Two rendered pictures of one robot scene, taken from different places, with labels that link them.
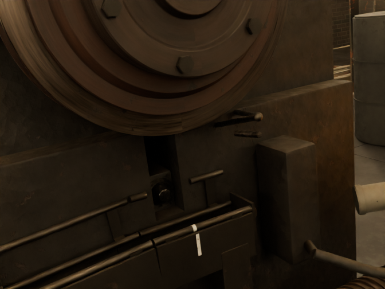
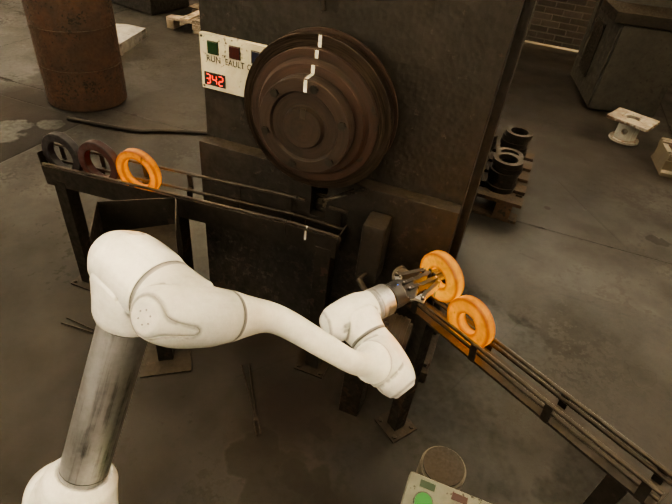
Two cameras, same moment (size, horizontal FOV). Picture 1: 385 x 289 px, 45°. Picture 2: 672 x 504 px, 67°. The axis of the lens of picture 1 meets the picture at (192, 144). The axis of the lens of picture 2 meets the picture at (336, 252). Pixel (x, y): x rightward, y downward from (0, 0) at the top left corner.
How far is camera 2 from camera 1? 1.27 m
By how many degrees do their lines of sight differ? 44
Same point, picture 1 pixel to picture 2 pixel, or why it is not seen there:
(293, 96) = (408, 199)
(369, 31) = not seen: outside the picture
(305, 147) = (377, 228)
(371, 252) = (561, 349)
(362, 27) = not seen: outside the picture
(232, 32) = (318, 160)
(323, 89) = (432, 207)
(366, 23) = not seen: outside the picture
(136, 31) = (274, 142)
